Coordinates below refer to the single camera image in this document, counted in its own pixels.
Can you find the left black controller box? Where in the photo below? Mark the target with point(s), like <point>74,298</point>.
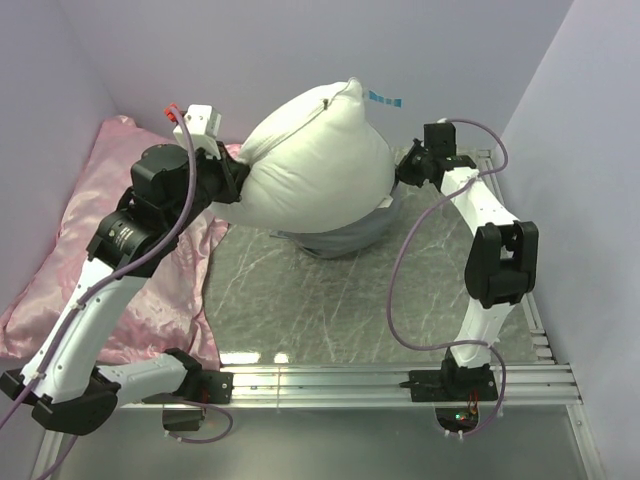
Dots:
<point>182,418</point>

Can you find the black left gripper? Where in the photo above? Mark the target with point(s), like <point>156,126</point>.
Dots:
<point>231,172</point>

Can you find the grey pillowcase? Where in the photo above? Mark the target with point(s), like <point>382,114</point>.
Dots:
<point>350,238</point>

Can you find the aluminium mounting rail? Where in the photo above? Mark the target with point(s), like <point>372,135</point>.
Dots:
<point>373,386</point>

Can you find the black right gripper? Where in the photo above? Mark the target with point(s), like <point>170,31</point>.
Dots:
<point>404,171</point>

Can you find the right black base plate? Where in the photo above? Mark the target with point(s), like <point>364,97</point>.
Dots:
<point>459,386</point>

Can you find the right controller board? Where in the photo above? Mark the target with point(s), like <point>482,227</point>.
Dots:
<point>458,420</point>

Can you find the pink floral pillow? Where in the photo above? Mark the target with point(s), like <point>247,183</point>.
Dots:
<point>167,313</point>

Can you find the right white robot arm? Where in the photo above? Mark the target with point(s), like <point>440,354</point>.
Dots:
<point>459,174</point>

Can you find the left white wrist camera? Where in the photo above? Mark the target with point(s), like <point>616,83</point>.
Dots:
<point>202,123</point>

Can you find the white pillow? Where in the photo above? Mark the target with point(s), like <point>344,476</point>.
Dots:
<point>316,164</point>

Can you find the blue tape strip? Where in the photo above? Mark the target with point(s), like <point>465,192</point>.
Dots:
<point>380,99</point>

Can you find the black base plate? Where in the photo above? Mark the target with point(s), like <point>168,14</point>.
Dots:
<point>459,386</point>
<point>210,387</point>

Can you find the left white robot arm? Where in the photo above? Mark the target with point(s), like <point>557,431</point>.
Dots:
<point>66,389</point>

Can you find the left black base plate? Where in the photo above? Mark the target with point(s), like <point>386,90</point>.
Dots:
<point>210,387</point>

